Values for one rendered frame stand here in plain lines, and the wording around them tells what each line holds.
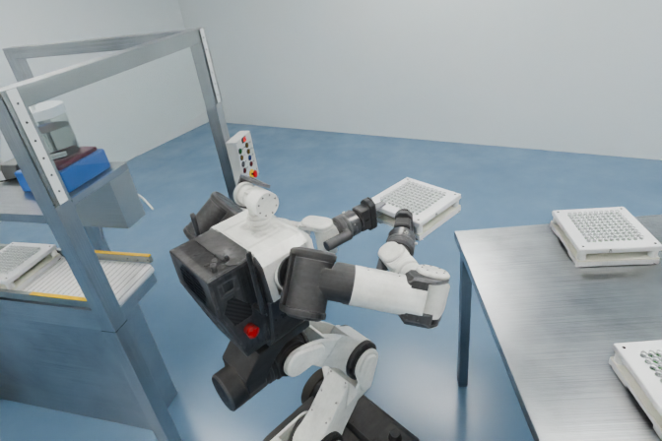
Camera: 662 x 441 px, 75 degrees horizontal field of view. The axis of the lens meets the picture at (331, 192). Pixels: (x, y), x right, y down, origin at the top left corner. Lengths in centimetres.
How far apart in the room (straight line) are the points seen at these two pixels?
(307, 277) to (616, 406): 77
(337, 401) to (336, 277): 80
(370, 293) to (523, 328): 56
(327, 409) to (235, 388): 51
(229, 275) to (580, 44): 373
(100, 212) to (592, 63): 378
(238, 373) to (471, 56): 370
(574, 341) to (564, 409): 22
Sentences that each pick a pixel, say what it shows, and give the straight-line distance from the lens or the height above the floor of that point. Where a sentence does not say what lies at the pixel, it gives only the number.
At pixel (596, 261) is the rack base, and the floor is 85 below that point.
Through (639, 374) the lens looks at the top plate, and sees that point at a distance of 126.
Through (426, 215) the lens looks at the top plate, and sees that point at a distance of 148.
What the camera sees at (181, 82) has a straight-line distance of 197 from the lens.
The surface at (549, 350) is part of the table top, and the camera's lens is 134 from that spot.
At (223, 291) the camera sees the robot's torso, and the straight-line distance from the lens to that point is 102.
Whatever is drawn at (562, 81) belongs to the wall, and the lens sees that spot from 435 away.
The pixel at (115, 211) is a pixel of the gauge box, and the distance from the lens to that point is 178.
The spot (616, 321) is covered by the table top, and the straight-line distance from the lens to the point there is 148.
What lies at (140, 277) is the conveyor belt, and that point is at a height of 79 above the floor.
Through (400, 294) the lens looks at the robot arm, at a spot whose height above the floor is 115.
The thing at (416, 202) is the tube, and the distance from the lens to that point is 154.
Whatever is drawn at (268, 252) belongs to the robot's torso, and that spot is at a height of 122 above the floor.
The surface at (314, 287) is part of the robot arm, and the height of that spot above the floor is 119.
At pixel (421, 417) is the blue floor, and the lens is 217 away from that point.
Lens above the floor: 179
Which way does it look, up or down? 28 degrees down
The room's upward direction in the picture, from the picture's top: 8 degrees counter-clockwise
